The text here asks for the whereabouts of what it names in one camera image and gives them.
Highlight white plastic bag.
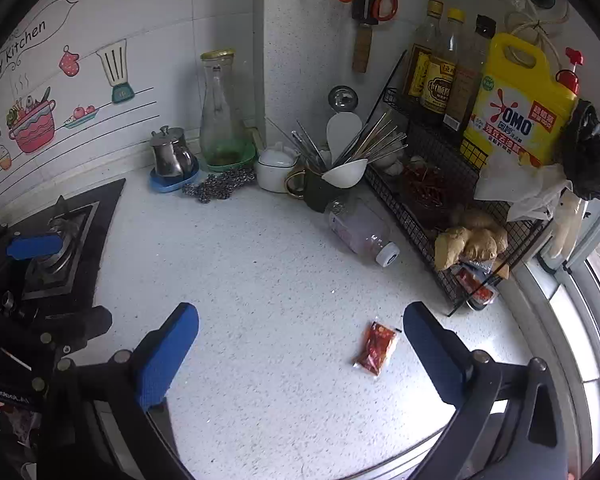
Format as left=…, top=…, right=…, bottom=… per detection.
left=475, top=157, right=573, bottom=223

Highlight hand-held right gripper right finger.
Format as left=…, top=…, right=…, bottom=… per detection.
left=403, top=301, right=570, bottom=480

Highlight yellow detergent jug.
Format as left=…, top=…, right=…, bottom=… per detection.
left=460, top=32, right=579, bottom=171

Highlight black gas stove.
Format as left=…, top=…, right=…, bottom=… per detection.
left=0, top=177, right=127, bottom=311

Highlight kitchen wall decal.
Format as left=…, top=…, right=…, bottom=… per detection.
left=0, top=0, right=156, bottom=191

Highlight white cord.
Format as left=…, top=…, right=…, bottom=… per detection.
left=505, top=0, right=571, bottom=51

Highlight green plastic dish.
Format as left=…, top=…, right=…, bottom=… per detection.
left=199, top=142, right=257, bottom=173

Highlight black plastic bag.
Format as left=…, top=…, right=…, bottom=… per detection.
left=560, top=99, right=600, bottom=201

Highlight red sauce sachets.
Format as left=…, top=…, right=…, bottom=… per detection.
left=452, top=262, right=501, bottom=311

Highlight steel teapot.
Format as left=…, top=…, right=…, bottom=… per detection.
left=149, top=125, right=197, bottom=178

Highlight steel ladle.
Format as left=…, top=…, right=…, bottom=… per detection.
left=328, top=85, right=358, bottom=113

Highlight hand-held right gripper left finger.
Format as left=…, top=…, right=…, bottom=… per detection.
left=35, top=303, right=200, bottom=480

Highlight steel wire scrubber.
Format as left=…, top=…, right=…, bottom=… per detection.
left=182, top=166, right=257, bottom=205

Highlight white soup spoon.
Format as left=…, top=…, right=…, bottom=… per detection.
left=321, top=158, right=369, bottom=187

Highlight window frame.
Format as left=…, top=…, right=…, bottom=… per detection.
left=525, top=175, right=600, bottom=480

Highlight bundle of metal chopsticks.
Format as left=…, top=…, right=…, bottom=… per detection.
left=265, top=110, right=408, bottom=173

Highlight ginger root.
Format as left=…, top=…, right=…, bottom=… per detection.
left=434, top=226, right=473, bottom=271
left=459, top=208, right=509, bottom=262

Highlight white hanging cloth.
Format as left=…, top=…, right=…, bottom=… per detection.
left=547, top=192, right=588, bottom=261

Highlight yellow label sauce bottle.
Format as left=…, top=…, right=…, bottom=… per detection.
left=404, top=0, right=443, bottom=103

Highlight blue plastic dish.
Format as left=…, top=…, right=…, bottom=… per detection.
left=149, top=162, right=201, bottom=194

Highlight black wire rack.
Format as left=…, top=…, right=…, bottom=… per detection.
left=364, top=50, right=556, bottom=317

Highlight sauce bottles on rack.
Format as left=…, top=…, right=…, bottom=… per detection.
left=442, top=14, right=497, bottom=133

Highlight clear plastic bottle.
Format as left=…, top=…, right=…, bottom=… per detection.
left=327, top=197, right=401, bottom=267

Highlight red chili sachet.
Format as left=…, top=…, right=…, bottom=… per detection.
left=352, top=321, right=400, bottom=376

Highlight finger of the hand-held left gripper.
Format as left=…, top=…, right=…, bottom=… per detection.
left=10, top=304, right=113, bottom=357
left=0, top=225, right=66, bottom=273

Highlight dried red chilies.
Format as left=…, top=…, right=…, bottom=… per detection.
left=400, top=165, right=453, bottom=218

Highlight hanging kitchen knife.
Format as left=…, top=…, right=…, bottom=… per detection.
left=351, top=0, right=387, bottom=74

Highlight white lidded jar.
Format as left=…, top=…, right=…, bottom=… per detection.
left=255, top=142, right=301, bottom=192

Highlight glass carafe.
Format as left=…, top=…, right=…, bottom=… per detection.
left=199, top=49, right=248, bottom=163

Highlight white rice paddle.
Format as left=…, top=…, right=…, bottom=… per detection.
left=326, top=112, right=363, bottom=166

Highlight garlic bulbs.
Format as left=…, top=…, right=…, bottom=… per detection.
left=380, top=145, right=411, bottom=177

